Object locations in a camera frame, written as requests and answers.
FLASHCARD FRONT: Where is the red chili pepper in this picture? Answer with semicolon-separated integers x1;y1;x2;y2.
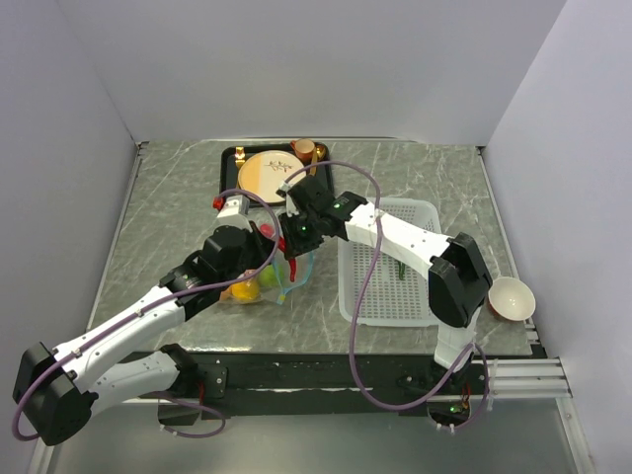
278;237;297;282

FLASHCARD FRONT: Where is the gold spoon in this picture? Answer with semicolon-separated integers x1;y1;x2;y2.
315;144;326;161

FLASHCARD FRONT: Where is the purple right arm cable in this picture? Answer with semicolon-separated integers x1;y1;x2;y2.
285;160;491;430

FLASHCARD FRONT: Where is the gold fork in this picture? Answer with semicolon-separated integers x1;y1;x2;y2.
234;146;246;189

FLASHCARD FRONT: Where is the green cabbage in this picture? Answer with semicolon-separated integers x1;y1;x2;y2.
258;265;284;288

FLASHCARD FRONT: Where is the clear zip top bag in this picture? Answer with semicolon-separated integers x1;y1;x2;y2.
219;237;315;305

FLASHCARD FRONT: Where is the yellow apple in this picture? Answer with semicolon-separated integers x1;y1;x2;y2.
230;279;261;303

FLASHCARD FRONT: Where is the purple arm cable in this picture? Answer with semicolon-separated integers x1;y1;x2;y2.
285;160;491;430
10;189;280;440

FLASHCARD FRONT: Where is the gold knife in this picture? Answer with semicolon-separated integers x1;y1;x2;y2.
308;145;319;176

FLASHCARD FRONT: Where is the white paper cup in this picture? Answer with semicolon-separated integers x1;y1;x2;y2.
487;276;536;322

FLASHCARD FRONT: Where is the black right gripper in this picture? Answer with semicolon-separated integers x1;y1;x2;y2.
278;208;324;260

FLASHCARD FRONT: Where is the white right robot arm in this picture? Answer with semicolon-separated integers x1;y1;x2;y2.
276;176;493;393

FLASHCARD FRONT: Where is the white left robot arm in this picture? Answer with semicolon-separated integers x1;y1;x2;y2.
11;221;280;445

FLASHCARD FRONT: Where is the peach fruit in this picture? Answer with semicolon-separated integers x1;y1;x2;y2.
259;223;276;239

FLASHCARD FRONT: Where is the white plastic basket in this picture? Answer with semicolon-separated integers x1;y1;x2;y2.
338;197;441;328

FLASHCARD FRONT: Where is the orange ceramic cup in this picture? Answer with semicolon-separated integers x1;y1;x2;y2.
290;138;316;163

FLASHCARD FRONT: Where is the black serving tray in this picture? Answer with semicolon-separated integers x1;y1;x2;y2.
220;140;329;206

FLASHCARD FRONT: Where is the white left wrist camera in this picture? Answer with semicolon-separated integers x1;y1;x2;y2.
212;194;250;219

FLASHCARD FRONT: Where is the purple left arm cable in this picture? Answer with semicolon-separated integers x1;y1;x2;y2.
10;189;280;440

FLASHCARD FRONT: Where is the aluminium frame rail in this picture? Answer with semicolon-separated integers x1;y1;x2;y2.
424;325;574;401

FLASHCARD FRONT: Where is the cream and orange plate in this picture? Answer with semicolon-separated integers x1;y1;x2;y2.
238;150;303;204

